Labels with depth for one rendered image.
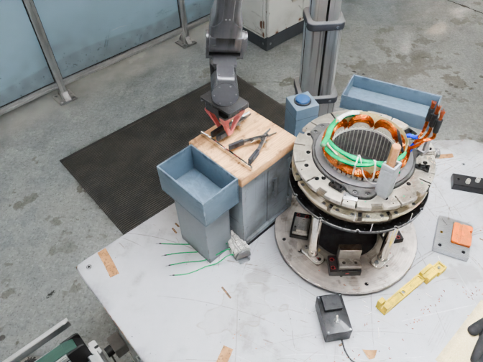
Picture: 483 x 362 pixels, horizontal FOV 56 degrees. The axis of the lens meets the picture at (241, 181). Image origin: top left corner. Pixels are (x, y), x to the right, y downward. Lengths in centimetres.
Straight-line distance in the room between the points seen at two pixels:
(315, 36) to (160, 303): 86
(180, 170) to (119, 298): 36
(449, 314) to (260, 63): 245
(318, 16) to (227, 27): 50
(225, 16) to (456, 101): 249
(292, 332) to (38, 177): 196
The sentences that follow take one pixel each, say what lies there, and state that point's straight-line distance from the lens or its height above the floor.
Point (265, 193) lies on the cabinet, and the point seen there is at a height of 94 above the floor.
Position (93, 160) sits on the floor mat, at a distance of 273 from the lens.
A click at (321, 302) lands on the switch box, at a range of 114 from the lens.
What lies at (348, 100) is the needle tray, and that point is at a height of 105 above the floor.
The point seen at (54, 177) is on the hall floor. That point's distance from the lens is 273.
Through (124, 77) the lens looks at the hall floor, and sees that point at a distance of 333.
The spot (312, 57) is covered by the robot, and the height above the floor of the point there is 106.
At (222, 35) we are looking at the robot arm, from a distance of 94.
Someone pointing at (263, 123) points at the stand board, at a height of 106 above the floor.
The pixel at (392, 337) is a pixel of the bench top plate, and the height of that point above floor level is 78.
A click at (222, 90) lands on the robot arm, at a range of 94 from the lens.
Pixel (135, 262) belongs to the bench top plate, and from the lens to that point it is 128.
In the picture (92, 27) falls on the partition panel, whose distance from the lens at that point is 317.
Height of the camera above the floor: 183
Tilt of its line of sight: 48 degrees down
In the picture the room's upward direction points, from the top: 2 degrees counter-clockwise
